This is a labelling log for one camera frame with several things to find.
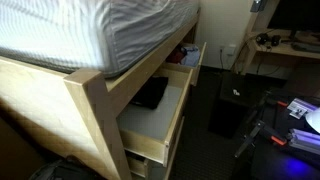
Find mattress with striped grey sheet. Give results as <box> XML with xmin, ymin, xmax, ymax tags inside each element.
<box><xmin>0</xmin><ymin>0</ymin><xmax>201</xmax><ymax>79</ymax></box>

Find grey wall mounted device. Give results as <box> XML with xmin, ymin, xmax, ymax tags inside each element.
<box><xmin>250</xmin><ymin>0</ymin><xmax>268</xmax><ymax>13</ymax></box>

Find dark flat desk device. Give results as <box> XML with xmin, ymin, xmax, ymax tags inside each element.
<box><xmin>291</xmin><ymin>41</ymin><xmax>320</xmax><ymax>54</ymax></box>

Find wooden drawer with black cloth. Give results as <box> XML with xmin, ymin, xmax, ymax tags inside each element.
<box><xmin>116</xmin><ymin>66</ymin><xmax>195</xmax><ymax>168</ymax></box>

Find light blue cloth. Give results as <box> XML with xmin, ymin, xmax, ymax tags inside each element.
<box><xmin>179</xmin><ymin>45</ymin><xmax>201</xmax><ymax>68</ymax></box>

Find aluminium extrusion bar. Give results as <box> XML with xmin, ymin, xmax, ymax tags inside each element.
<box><xmin>288</xmin><ymin>128</ymin><xmax>320</xmax><ymax>156</ymax></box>

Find wooden drawer with blue cloth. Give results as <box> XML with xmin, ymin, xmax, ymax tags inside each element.
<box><xmin>162</xmin><ymin>41</ymin><xmax>208</xmax><ymax>87</ymax></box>

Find black backpack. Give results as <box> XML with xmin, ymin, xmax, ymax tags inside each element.
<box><xmin>28</xmin><ymin>156</ymin><xmax>104</xmax><ymax>180</ymax></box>

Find black clamp with orange tip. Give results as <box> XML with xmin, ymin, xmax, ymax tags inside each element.
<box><xmin>233</xmin><ymin>119</ymin><xmax>288</xmax><ymax>159</ymax></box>
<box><xmin>246</xmin><ymin>91</ymin><xmax>289</xmax><ymax>124</ymax></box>

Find aluminium bracket plate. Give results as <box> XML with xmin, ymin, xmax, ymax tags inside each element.
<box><xmin>287</xmin><ymin>97</ymin><xmax>319</xmax><ymax>120</ymax></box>

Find black box with white logo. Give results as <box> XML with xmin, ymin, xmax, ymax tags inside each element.
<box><xmin>208</xmin><ymin>71</ymin><xmax>288</xmax><ymax>139</ymax></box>

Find white wall outlet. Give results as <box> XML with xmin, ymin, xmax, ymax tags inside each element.
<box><xmin>223</xmin><ymin>44</ymin><xmax>238</xmax><ymax>57</ymax></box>

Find black flat screen monitor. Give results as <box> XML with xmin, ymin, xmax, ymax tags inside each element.
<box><xmin>266</xmin><ymin>0</ymin><xmax>320</xmax><ymax>34</ymax></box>

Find shallow wooden drawer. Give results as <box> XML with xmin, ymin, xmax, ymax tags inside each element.
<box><xmin>146</xmin><ymin>115</ymin><xmax>186</xmax><ymax>180</ymax></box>

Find black robot cart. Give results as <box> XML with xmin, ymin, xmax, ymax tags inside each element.
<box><xmin>229</xmin><ymin>86</ymin><xmax>320</xmax><ymax>180</ymax></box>

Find black headphones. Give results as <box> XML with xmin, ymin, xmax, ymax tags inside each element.
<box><xmin>255</xmin><ymin>32</ymin><xmax>282</xmax><ymax>47</ymax></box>

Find light wooden bed frame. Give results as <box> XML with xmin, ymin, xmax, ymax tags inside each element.
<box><xmin>0</xmin><ymin>8</ymin><xmax>208</xmax><ymax>180</ymax></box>

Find light wooden desk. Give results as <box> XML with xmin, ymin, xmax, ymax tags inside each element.
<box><xmin>239</xmin><ymin>0</ymin><xmax>320</xmax><ymax>76</ymax></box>

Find black power cable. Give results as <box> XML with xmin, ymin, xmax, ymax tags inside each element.
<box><xmin>218</xmin><ymin>48</ymin><xmax>225</xmax><ymax>70</ymax></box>

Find black folded cloth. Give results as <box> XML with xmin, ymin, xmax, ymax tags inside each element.
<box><xmin>129</xmin><ymin>76</ymin><xmax>170</xmax><ymax>110</ymax></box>

